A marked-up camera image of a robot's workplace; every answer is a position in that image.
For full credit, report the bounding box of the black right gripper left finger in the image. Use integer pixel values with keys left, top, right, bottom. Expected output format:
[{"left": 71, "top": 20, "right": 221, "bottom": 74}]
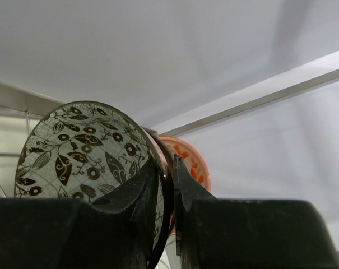
[{"left": 0, "top": 159, "right": 158, "bottom": 268}]

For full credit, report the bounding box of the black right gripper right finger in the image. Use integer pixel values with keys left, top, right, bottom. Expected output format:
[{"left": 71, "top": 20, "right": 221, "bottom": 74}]
[{"left": 173, "top": 156, "right": 339, "bottom": 268}]

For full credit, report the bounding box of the orange patterned bowl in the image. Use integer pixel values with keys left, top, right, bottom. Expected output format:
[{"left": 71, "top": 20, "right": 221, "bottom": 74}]
[{"left": 155, "top": 136, "right": 211, "bottom": 235}]

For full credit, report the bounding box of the black white floral bowl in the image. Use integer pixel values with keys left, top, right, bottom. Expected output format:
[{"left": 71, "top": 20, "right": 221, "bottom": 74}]
[{"left": 14, "top": 101, "right": 170, "bottom": 268}]

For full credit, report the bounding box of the stainless steel dish rack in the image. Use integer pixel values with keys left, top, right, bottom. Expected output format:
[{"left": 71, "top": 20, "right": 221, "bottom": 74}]
[{"left": 0, "top": 47, "right": 339, "bottom": 269}]

